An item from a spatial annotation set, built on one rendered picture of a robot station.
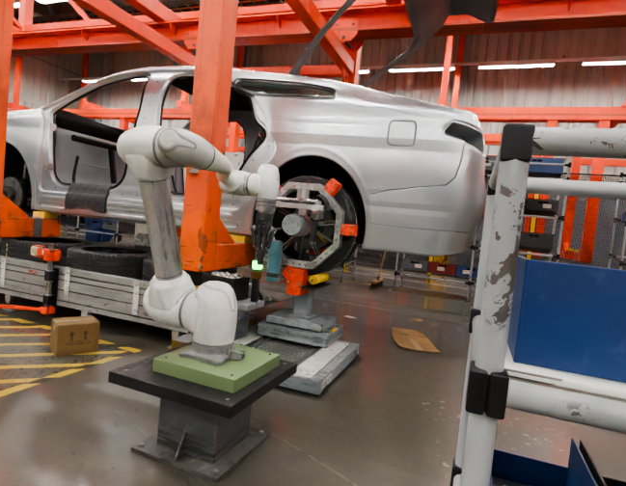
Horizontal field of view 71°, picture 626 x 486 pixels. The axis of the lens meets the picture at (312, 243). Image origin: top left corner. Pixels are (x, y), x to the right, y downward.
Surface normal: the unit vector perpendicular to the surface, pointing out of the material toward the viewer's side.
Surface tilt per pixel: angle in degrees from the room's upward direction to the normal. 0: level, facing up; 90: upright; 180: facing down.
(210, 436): 90
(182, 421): 90
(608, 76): 90
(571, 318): 90
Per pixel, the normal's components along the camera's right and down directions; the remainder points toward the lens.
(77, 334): 0.66, 0.11
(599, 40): -0.37, 0.01
